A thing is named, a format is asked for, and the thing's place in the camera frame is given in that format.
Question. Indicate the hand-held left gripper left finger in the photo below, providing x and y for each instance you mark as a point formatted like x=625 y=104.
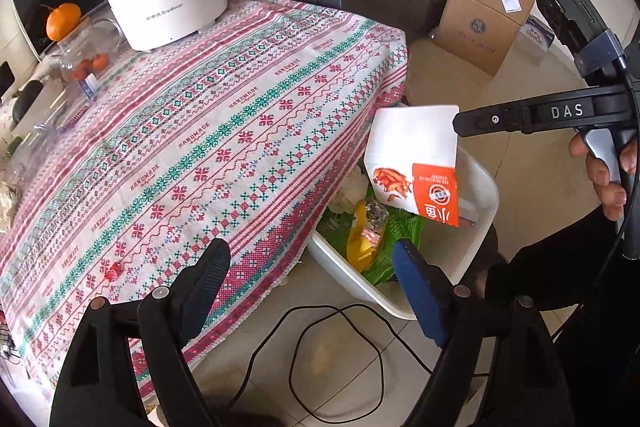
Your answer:
x=202 y=292

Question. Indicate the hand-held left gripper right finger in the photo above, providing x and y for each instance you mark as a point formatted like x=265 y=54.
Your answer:
x=420 y=297

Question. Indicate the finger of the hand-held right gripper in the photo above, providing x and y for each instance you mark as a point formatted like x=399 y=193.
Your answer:
x=492 y=119

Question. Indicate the white plastic bin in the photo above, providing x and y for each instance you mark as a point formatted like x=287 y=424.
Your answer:
x=360 y=287

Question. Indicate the green snack wrapper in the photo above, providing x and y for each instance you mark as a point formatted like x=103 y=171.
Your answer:
x=405 y=227

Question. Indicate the yellow snack wrapper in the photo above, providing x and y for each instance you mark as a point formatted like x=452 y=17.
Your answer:
x=357 y=247

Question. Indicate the orange white snack bag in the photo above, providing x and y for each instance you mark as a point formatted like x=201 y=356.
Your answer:
x=415 y=147

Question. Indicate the white tissue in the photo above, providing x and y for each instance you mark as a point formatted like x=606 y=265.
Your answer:
x=350 y=187

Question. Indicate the person's right forearm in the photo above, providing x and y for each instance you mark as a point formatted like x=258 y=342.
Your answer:
x=550 y=277

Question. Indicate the person's right hand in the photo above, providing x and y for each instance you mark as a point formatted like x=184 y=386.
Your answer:
x=600 y=177

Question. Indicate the blue white packet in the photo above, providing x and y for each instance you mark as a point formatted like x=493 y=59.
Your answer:
x=535 y=34

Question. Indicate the large cardboard box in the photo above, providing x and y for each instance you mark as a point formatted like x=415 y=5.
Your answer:
x=475 y=37

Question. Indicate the small red scrap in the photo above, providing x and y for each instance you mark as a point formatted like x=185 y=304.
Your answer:
x=111 y=272

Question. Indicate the patterned red green tablecloth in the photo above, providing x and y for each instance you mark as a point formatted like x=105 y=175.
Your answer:
x=200 y=117

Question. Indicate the crushed clear plastic bottle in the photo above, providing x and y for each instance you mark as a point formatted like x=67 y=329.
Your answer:
x=45 y=132

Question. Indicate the small orange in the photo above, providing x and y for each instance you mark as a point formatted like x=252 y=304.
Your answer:
x=100 y=62
x=82 y=69

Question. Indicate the large orange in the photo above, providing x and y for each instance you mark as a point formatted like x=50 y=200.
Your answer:
x=64 y=22

